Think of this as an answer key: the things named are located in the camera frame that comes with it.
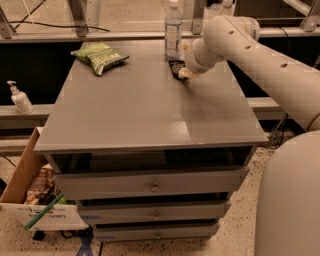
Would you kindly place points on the grey metal rail frame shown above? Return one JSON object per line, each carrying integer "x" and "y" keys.
{"x": 268, "y": 32}

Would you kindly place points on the green chip bag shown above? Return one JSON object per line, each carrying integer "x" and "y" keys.
{"x": 99, "y": 56}

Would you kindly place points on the clear plastic water bottle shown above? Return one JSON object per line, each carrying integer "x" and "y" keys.
{"x": 173, "y": 33}

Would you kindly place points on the green stick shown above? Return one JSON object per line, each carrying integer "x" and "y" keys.
{"x": 35, "y": 219}

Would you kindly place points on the black rxbar chocolate wrapper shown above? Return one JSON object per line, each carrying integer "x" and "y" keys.
{"x": 175, "y": 67}

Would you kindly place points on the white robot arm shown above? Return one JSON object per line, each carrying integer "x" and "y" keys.
{"x": 288, "y": 205}

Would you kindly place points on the cardboard box with snacks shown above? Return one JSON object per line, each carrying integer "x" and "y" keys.
{"x": 31, "y": 189}

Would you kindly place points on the grey drawer cabinet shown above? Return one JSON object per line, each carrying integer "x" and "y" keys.
{"x": 145, "y": 156}

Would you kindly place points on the white pump soap bottle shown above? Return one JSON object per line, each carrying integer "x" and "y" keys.
{"x": 20, "y": 99}

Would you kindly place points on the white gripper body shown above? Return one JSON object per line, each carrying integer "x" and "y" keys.
{"x": 191, "y": 59}

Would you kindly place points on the blue clamp under cabinet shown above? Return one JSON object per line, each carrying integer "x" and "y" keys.
{"x": 86, "y": 236}

